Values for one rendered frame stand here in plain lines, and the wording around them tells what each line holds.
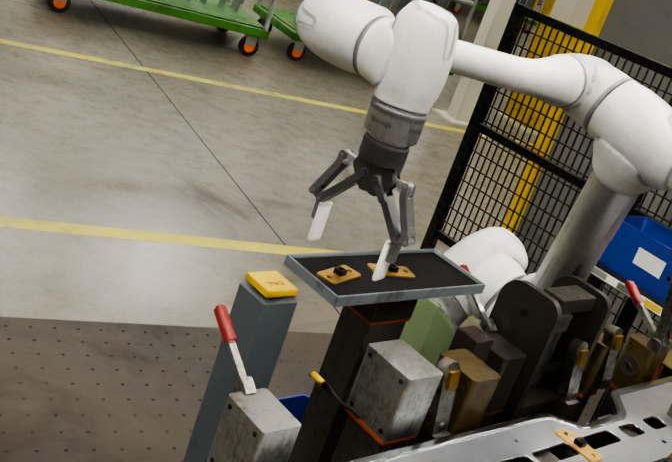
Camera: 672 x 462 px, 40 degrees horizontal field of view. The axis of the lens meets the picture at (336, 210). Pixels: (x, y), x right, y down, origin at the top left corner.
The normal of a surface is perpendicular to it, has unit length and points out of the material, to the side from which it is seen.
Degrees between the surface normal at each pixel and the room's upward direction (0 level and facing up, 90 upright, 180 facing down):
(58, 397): 0
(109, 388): 0
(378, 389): 90
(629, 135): 87
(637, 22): 90
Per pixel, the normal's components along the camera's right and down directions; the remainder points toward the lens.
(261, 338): 0.61, 0.45
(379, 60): -0.72, 0.04
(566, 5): -0.85, -0.11
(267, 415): 0.31, -0.89
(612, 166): -0.76, 0.43
